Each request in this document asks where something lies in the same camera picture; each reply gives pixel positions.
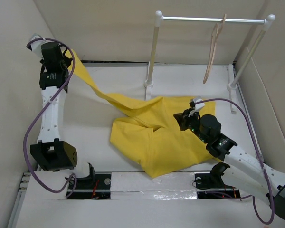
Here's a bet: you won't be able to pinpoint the white clothes rack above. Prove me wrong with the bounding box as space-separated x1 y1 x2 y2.
144 10 276 113

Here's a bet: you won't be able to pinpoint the yellow trousers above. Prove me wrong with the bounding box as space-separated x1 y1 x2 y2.
66 50 212 178

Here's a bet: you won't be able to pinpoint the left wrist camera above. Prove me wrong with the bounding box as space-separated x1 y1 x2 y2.
28 33 46 58

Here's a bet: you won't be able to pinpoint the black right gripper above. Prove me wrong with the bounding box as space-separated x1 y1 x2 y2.
174 107 209 144

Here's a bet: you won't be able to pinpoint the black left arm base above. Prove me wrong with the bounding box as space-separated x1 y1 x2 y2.
66 163 112 200

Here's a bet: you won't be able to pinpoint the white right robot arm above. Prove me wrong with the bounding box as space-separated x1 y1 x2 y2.
173 108 285 220

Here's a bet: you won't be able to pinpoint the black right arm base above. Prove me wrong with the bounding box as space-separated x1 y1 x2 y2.
192 162 241 200

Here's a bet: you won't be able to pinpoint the wooden clothes hanger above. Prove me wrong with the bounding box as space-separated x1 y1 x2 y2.
203 14 227 84

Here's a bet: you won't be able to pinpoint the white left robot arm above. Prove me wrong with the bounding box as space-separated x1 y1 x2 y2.
29 41 96 189

